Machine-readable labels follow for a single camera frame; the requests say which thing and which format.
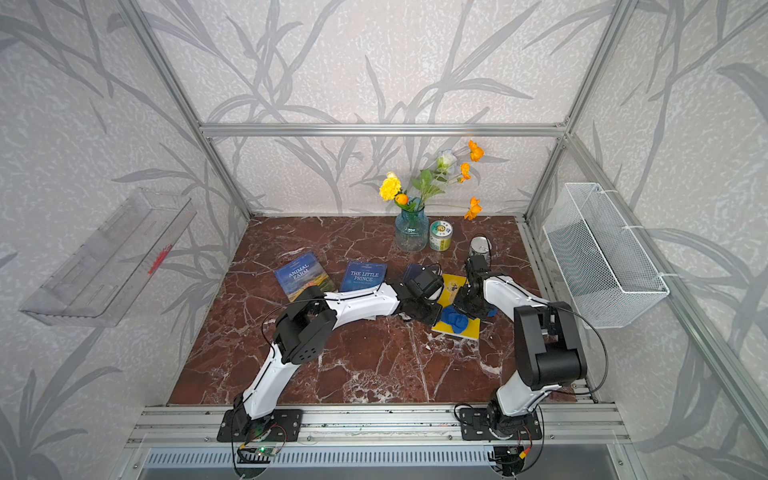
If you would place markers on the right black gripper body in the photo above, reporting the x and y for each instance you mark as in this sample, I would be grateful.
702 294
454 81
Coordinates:
471 308

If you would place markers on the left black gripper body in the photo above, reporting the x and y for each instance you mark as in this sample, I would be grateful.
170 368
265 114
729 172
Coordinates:
426 313

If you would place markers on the blue cleaning cloth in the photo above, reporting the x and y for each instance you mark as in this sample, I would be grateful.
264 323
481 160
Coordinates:
455 321

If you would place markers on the yellow cover book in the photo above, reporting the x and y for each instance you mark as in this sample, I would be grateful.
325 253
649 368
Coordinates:
452 284

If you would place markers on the blue Little Prince book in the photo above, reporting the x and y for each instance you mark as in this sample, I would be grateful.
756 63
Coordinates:
362 275

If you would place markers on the blue landscape cover book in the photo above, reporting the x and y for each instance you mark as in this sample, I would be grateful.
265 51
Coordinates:
302 273

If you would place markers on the dark navy book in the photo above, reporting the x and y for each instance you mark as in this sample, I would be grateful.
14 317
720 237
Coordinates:
412 271

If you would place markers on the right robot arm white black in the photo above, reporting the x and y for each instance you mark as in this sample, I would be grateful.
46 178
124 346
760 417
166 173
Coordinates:
547 345

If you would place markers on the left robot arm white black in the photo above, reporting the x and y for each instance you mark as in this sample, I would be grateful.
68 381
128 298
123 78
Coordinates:
305 326

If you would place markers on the open silver tin can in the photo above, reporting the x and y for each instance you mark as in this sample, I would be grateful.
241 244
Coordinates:
481 246

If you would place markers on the green labelled tin can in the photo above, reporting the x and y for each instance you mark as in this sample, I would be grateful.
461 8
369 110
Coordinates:
440 235

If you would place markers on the glass vase with flowers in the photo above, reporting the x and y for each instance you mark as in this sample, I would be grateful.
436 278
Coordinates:
438 178

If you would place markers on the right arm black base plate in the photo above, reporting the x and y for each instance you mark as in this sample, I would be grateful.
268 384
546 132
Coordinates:
479 424

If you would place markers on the white wire mesh basket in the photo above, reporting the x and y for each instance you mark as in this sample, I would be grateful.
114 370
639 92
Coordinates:
609 275

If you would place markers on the aluminium front rail frame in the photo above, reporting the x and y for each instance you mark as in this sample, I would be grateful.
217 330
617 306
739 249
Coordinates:
377 425

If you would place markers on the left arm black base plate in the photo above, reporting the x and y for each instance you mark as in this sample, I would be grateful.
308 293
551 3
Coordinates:
282 425

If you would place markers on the clear plastic wall shelf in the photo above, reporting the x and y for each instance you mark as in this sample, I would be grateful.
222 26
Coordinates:
98 284

